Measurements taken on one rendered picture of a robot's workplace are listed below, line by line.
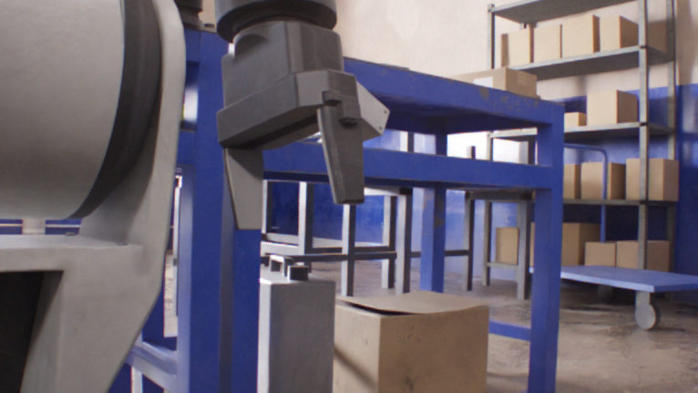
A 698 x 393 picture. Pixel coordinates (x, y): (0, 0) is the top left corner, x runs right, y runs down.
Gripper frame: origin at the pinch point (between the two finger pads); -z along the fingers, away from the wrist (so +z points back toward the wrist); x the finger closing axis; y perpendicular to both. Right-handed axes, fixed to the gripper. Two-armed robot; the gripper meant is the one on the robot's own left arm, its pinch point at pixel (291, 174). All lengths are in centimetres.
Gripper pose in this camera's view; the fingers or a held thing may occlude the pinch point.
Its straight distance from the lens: 44.4
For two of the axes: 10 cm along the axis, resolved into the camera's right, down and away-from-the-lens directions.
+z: -1.1, -9.8, 1.7
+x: 6.8, -2.0, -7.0
